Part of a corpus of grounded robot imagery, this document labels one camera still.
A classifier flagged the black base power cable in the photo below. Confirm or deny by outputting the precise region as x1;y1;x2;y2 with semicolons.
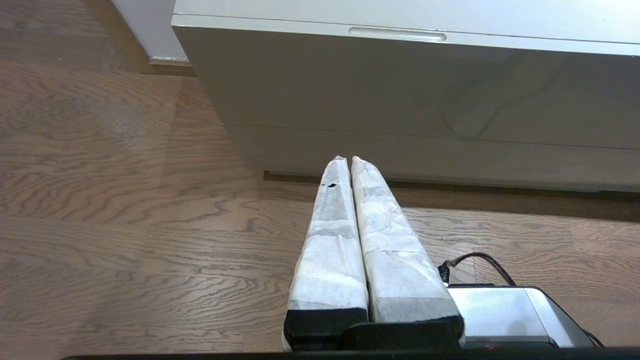
438;252;517;287

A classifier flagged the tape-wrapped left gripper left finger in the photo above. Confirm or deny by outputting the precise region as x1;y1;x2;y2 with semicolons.
281;156;370;352

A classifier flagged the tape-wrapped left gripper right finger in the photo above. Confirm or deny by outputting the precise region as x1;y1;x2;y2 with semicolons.
351;156;466;349

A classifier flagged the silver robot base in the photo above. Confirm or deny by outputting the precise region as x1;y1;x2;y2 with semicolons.
446;284;597;349

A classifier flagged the white cabinet drawer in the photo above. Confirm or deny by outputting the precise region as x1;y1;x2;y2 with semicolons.
172;14;640;151
225;125;640;194

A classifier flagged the white glossy low cabinet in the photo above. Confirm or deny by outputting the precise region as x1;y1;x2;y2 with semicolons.
171;0;640;194

